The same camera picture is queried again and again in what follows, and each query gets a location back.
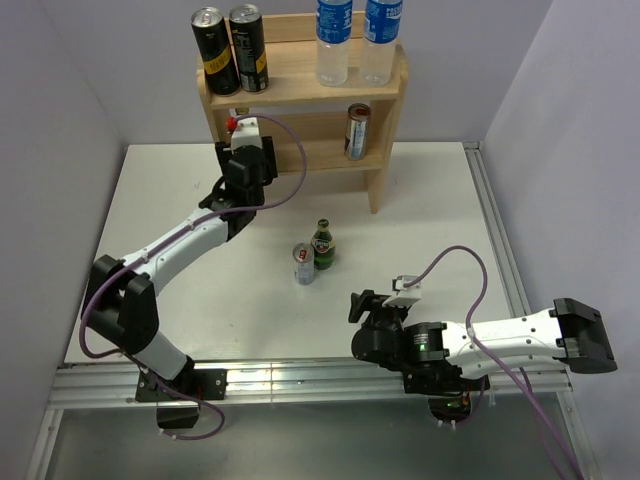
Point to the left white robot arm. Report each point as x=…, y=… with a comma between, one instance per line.
x=121, y=298

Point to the aluminium front rail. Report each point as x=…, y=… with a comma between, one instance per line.
x=113, y=385

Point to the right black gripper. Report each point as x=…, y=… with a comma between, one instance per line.
x=370, y=301

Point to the aluminium rail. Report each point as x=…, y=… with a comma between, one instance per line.
x=113, y=385
x=506, y=263

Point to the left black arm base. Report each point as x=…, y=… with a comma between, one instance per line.
x=181, y=402

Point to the wooden three-tier shelf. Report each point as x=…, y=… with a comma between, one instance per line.
x=317, y=113

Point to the aluminium right rail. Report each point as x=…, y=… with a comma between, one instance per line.
x=506, y=263

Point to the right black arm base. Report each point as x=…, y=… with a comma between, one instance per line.
x=449, y=395

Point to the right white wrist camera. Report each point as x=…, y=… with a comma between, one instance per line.
x=406, y=291

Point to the rear silver red-tab can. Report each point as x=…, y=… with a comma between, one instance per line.
x=304, y=268

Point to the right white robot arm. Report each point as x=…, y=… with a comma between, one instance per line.
x=570, y=332

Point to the black yellow can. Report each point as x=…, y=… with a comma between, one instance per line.
x=247, y=33
x=210, y=32

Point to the right black yellow can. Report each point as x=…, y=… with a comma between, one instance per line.
x=247, y=33

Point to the clear water bottle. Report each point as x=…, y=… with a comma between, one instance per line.
x=333, y=31
x=381, y=28

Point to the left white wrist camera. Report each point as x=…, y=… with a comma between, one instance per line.
x=243, y=132

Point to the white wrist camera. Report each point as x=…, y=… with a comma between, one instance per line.
x=243, y=132
x=406, y=291

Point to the silver blue energy can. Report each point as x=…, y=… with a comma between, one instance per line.
x=358, y=117

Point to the left black yellow can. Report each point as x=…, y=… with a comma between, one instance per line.
x=210, y=32

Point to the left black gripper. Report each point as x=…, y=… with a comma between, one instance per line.
x=269, y=169

